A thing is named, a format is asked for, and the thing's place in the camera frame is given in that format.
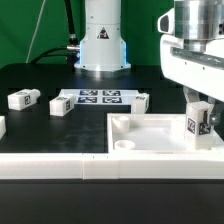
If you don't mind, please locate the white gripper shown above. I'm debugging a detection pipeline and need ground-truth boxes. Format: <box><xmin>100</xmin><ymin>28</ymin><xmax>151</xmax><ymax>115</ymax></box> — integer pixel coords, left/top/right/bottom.
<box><xmin>160</xmin><ymin>34</ymin><xmax>224</xmax><ymax>126</ymax></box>

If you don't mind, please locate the white square tabletop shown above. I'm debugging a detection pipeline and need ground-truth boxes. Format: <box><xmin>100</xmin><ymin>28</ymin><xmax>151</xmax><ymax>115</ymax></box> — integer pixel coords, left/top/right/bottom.
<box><xmin>107</xmin><ymin>113</ymin><xmax>224</xmax><ymax>154</ymax></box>

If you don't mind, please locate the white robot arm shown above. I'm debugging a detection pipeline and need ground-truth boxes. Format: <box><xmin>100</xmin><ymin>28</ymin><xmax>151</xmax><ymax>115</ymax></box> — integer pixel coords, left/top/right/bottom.
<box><xmin>75</xmin><ymin>0</ymin><xmax>224</xmax><ymax>126</ymax></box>

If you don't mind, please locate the paper sheet with tags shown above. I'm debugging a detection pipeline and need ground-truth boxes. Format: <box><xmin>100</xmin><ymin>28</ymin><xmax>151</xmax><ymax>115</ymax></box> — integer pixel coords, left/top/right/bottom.
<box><xmin>59</xmin><ymin>89</ymin><xmax>139</xmax><ymax>105</ymax></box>

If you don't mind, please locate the white obstacle fence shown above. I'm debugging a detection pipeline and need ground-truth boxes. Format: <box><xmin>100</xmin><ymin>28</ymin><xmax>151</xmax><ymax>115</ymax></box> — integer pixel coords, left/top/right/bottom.
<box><xmin>0</xmin><ymin>151</ymin><xmax>224</xmax><ymax>180</ymax></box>

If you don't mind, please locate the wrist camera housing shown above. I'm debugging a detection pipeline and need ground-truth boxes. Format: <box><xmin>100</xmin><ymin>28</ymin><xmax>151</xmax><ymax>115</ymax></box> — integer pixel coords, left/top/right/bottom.
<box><xmin>157</xmin><ymin>8</ymin><xmax>175</xmax><ymax>35</ymax></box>

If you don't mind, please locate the black cable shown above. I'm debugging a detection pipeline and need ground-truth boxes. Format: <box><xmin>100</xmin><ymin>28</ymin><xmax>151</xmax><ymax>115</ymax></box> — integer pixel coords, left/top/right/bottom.
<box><xmin>30</xmin><ymin>0</ymin><xmax>81</xmax><ymax>64</ymax></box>

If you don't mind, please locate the grey thin cable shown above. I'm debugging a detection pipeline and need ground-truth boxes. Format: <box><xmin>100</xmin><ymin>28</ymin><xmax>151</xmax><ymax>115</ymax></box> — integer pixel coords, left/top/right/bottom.
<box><xmin>25</xmin><ymin>0</ymin><xmax>48</xmax><ymax>64</ymax></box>

